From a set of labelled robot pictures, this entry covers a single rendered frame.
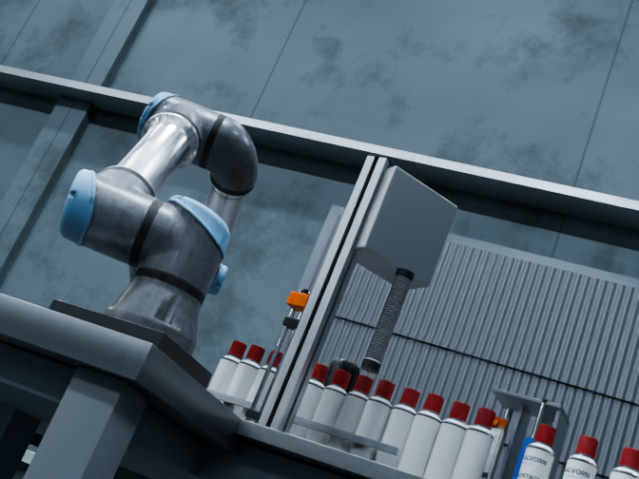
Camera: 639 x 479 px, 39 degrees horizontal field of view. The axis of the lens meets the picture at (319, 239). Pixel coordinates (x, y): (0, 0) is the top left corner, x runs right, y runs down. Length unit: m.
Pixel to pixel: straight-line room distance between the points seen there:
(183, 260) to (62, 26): 6.78
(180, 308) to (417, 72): 5.42
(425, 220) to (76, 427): 1.07
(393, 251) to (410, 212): 0.09
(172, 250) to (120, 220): 0.09
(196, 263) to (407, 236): 0.54
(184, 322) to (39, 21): 7.00
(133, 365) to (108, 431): 0.07
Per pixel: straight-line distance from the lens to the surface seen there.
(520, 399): 1.80
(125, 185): 1.47
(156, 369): 0.92
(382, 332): 1.73
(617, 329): 5.64
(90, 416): 0.93
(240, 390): 1.91
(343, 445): 1.78
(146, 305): 1.37
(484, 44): 6.77
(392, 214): 1.79
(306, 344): 1.71
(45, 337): 0.96
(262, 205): 6.37
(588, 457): 1.68
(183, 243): 1.41
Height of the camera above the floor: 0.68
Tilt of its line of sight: 20 degrees up
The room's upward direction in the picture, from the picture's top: 23 degrees clockwise
